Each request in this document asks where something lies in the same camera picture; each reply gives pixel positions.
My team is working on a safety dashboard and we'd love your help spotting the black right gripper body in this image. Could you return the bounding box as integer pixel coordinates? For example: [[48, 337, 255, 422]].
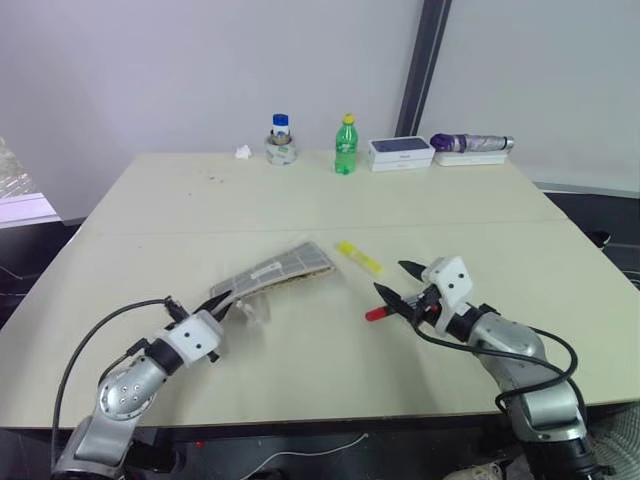
[[402, 285, 443, 329]]

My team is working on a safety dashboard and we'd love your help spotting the red marker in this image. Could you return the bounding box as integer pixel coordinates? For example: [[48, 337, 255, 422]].
[[364, 304, 397, 324]]

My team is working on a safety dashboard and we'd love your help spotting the grey grid mesh pouch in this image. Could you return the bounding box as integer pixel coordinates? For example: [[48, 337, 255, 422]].
[[208, 240, 336, 303]]

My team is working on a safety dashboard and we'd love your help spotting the yellow highlighter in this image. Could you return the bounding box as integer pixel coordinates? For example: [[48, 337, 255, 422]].
[[337, 240, 386, 276]]

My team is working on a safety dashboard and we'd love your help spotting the clear plastic piece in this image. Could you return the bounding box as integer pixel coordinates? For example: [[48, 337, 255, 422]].
[[233, 293, 272, 327]]

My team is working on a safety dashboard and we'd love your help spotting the thin white box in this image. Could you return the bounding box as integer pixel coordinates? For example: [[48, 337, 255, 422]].
[[371, 159, 432, 174]]

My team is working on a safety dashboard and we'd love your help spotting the white box dark blue top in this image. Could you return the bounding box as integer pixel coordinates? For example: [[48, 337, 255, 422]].
[[368, 134, 436, 166]]

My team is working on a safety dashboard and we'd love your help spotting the flat white tray box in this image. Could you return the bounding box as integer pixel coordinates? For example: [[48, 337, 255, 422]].
[[433, 149, 510, 168]]

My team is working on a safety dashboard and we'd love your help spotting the green soda bottle yellow cap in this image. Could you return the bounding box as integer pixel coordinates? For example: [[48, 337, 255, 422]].
[[333, 113, 360, 177]]

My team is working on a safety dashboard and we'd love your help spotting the folded purple umbrella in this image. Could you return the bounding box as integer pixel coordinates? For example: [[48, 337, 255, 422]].
[[430, 132, 516, 154]]

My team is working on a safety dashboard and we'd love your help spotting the white tape roll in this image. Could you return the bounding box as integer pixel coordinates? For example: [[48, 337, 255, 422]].
[[264, 131, 299, 168]]

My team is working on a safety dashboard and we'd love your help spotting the white shoe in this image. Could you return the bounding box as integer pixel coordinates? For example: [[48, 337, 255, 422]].
[[448, 461, 507, 480]]

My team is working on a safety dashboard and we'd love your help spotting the small blue-capped bottle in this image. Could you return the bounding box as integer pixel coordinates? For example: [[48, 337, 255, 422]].
[[270, 113, 293, 145]]

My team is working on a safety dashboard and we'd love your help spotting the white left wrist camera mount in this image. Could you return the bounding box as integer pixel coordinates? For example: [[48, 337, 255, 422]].
[[158, 310, 225, 369]]

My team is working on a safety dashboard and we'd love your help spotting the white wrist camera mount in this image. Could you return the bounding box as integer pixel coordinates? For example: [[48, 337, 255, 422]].
[[158, 310, 225, 369], [422, 255, 474, 333]]

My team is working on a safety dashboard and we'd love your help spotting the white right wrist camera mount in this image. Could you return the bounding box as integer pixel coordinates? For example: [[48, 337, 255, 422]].
[[422, 255, 474, 333]]

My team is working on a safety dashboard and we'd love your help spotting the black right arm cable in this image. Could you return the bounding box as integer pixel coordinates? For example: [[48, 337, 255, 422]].
[[413, 319, 589, 417]]

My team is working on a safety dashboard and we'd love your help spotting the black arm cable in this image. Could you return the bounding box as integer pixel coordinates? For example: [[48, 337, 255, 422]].
[[413, 319, 589, 417], [50, 295, 192, 432]]

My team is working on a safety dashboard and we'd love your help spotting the thin white cord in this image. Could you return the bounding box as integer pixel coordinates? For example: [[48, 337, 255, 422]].
[[258, 432, 372, 465]]

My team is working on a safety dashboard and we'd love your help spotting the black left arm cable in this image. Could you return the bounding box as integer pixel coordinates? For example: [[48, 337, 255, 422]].
[[50, 295, 192, 432]]

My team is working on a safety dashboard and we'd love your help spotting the dark grey wall post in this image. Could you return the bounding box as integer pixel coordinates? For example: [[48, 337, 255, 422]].
[[394, 0, 454, 146]]

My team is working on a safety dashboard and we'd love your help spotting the grey corrugated hose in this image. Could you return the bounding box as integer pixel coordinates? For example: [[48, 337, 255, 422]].
[[583, 397, 640, 480]]

